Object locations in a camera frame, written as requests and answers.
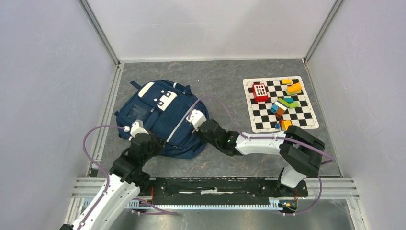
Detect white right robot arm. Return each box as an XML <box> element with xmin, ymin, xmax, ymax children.
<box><xmin>189</xmin><ymin>118</ymin><xmax>325</xmax><ymax>196</ymax></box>

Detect checkered chessboard mat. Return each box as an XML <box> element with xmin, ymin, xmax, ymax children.
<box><xmin>243</xmin><ymin>76</ymin><xmax>319</xmax><ymax>133</ymax></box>

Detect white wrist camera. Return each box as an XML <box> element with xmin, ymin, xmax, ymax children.
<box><xmin>128</xmin><ymin>120</ymin><xmax>148</xmax><ymax>141</ymax></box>
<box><xmin>186</xmin><ymin>109</ymin><xmax>207</xmax><ymax>131</ymax></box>

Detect yellow flat toy block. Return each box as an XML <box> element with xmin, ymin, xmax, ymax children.
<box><xmin>281</xmin><ymin>79</ymin><xmax>293</xmax><ymax>85</ymax></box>

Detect navy blue student backpack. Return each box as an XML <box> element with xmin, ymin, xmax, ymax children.
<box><xmin>114</xmin><ymin>80</ymin><xmax>209</xmax><ymax>159</ymax></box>

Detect pile of coloured toy blocks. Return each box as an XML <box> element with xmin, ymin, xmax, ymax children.
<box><xmin>270</xmin><ymin>98</ymin><xmax>300</xmax><ymax>119</ymax></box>

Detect small toy vehicle blocks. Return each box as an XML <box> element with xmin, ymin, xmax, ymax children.
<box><xmin>275</xmin><ymin>119</ymin><xmax>292</xmax><ymax>131</ymax></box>

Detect red window toy block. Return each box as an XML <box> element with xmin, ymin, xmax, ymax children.
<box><xmin>252</xmin><ymin>83</ymin><xmax>269</xmax><ymax>103</ymax></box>

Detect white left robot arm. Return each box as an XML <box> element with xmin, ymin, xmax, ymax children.
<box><xmin>61</xmin><ymin>133</ymin><xmax>163</xmax><ymax>230</ymax></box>

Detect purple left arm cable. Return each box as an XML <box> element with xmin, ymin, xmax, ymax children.
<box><xmin>74</xmin><ymin>125</ymin><xmax>178</xmax><ymax>230</ymax></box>

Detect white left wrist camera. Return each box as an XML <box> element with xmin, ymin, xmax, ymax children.
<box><xmin>128</xmin><ymin>120</ymin><xmax>148</xmax><ymax>141</ymax></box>

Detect orange curved toy block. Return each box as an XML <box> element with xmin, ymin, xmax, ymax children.
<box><xmin>285</xmin><ymin>82</ymin><xmax>302</xmax><ymax>95</ymax></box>

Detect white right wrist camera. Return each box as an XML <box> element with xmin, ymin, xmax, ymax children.
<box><xmin>186</xmin><ymin>109</ymin><xmax>207</xmax><ymax>131</ymax></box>

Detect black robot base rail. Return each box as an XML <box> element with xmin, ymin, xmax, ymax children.
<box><xmin>138</xmin><ymin>177</ymin><xmax>308</xmax><ymax>206</ymax></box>

